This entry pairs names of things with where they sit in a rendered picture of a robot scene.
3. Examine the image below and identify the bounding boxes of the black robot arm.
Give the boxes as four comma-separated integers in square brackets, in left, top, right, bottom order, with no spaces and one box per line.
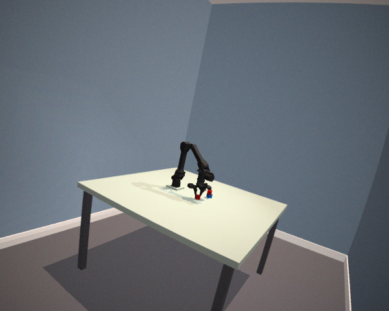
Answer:
[171,142,215,190]

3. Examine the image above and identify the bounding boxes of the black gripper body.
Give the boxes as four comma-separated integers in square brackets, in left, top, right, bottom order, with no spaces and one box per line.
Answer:
[187,178,212,190]

